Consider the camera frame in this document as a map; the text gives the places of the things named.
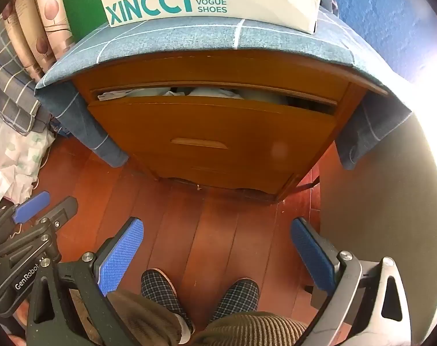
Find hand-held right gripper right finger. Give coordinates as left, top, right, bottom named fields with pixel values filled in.
left=290, top=217, right=414, bottom=346

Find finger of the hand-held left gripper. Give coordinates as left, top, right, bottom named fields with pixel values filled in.
left=0, top=196, right=78, bottom=260
left=0, top=192, right=50, bottom=246

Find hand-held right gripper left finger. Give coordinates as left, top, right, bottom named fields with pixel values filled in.
left=27, top=217, right=145, bottom=346

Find white floral cloth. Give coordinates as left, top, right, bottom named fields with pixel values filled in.
left=0, top=108, right=55, bottom=210

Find plaid slipper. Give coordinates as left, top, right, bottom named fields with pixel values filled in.
left=208, top=277, right=259, bottom=327
left=141, top=268, right=187, bottom=334

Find grey plaid cloth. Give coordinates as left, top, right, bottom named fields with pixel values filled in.
left=0, top=18, right=53, bottom=136

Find beige leaf print curtain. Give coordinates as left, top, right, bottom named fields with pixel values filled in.
left=4, top=0, right=77, bottom=80

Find wooden nightstand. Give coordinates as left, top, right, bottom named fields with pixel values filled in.
left=72, top=48, right=388, bottom=202

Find blue checked cloth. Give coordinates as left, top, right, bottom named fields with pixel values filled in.
left=35, top=0, right=414, bottom=170

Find brown corduroy trousers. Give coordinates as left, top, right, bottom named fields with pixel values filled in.
left=107, top=290, right=309, bottom=346

